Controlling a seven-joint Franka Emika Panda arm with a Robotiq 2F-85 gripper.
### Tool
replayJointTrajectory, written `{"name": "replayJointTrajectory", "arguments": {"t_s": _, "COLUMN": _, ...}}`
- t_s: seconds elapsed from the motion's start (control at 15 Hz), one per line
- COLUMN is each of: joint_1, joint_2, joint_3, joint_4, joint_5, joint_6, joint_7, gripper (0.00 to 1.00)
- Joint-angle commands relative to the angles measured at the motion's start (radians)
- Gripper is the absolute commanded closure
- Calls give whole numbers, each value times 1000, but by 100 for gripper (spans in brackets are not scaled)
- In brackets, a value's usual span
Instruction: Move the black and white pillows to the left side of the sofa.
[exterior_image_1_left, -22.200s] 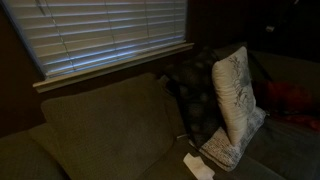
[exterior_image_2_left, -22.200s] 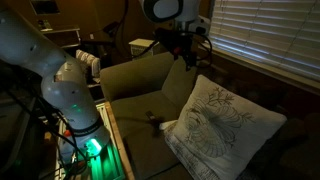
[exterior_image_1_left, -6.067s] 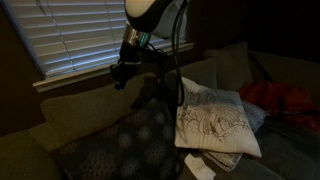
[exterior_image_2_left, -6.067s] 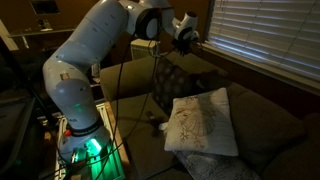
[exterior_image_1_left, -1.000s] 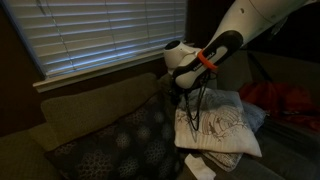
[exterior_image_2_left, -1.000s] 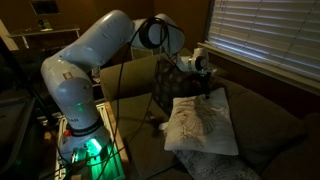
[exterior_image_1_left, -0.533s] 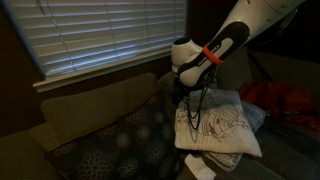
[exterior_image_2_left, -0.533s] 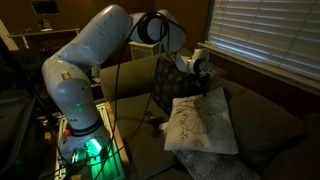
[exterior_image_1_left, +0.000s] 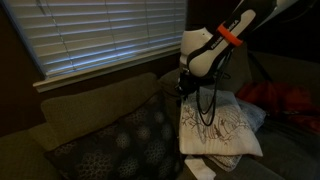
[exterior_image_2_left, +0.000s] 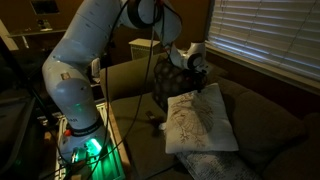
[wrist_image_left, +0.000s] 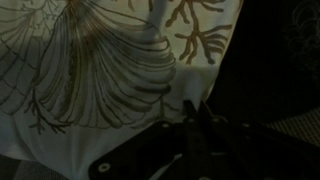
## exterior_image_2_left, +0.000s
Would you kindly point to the olive fabric sofa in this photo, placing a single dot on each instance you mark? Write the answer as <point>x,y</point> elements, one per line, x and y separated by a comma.
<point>133,110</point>

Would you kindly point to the dark framed picture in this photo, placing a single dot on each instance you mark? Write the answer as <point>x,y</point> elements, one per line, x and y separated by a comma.
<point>45,6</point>

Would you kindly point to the black floral pattern pillow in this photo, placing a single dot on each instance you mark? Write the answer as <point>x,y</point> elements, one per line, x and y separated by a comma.
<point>170,83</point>

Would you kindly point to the white cabinet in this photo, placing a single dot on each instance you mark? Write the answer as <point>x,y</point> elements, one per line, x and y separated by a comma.
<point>138,45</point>

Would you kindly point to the olive sofa back cushion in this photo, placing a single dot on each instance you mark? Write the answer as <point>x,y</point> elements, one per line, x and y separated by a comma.
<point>216,71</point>
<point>300,160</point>
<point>266,126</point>

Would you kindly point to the white leaf print pillow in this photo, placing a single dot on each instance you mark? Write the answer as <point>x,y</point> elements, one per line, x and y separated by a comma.
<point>206,126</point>

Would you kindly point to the beige window sill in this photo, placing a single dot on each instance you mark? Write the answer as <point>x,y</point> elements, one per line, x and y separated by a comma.
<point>266,71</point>

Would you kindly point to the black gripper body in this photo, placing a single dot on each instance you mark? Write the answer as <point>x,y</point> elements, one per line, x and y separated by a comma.
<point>200,75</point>

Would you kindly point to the green lit robot base platform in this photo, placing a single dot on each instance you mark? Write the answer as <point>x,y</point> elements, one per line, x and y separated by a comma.
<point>110,166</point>

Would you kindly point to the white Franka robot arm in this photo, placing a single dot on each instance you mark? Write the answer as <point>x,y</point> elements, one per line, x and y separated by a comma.
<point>73,90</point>

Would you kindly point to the dark flat panel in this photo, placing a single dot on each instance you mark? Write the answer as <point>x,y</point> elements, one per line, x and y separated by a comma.
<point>13,133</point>

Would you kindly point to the black remote control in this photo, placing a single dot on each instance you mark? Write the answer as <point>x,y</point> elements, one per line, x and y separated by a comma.
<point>150,115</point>

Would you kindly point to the red round button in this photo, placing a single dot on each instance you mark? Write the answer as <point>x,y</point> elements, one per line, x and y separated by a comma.
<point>67,133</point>

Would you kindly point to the white crumpled cloth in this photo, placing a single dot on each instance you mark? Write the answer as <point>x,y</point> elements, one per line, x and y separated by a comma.
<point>95,68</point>

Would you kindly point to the grey text print pillow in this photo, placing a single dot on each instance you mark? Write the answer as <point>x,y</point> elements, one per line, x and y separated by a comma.
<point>216,166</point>

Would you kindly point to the small shelf ornament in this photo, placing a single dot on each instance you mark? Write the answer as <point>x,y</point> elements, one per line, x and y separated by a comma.
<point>44,25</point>

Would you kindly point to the white window blind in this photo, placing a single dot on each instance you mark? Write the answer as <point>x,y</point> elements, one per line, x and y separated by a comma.
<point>266,30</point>

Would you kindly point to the wooden board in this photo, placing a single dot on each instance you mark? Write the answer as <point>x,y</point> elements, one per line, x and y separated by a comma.
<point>113,116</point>

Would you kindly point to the wall shelf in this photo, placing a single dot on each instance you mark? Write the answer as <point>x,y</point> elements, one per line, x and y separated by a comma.
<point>30,32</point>

